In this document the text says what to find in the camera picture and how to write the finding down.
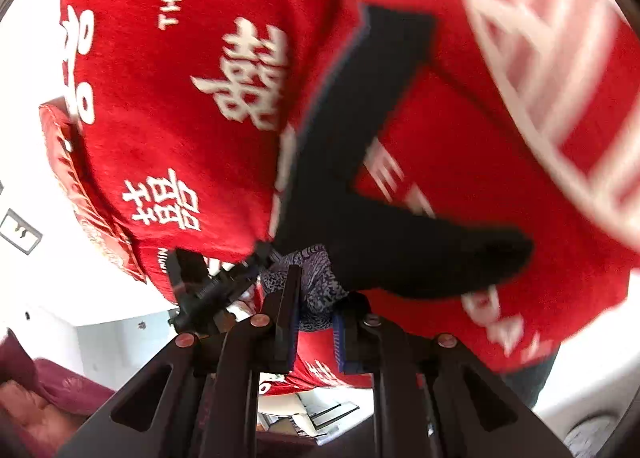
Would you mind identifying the black pants grey waistband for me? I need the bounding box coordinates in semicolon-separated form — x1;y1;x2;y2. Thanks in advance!
259;2;534;334

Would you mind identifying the red printed bed blanket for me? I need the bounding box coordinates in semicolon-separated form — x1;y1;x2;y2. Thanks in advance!
40;0;639;404

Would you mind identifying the maroon cushion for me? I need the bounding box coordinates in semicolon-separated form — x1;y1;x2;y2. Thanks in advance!
1;330;114;457

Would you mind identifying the white wall socket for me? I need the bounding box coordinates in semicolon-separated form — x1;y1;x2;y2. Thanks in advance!
0;209;42;256

